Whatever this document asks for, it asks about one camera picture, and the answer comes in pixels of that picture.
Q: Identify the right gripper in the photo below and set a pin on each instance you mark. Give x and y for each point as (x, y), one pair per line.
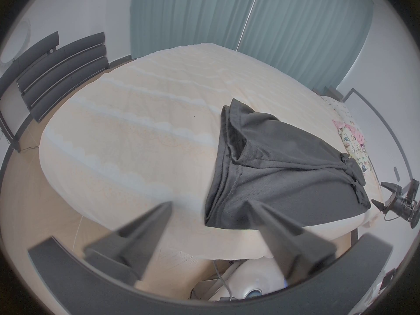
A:
(402, 205)

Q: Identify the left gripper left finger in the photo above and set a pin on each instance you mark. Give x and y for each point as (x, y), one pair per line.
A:
(137, 248)

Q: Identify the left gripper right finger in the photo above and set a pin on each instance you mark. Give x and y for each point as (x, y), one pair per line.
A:
(288, 248)

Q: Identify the black T-shirt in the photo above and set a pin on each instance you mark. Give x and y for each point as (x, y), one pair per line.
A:
(279, 176)

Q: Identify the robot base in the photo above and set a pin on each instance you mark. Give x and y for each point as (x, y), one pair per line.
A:
(249, 284)

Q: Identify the pile of clothes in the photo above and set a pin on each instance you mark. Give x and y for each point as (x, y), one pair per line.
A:
(352, 131)

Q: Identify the bed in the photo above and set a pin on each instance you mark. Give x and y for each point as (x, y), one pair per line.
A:
(131, 126)

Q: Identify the white printed pyjama top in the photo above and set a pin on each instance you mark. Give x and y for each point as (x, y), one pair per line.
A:
(357, 153)

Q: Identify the grey bedside table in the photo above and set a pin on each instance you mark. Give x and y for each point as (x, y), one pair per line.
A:
(328, 93)

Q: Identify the blue-green curtain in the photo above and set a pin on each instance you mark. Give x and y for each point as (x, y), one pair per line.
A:
(311, 28)
(190, 15)

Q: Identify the round white framed mirror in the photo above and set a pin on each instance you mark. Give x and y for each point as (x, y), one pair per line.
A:
(14, 41)

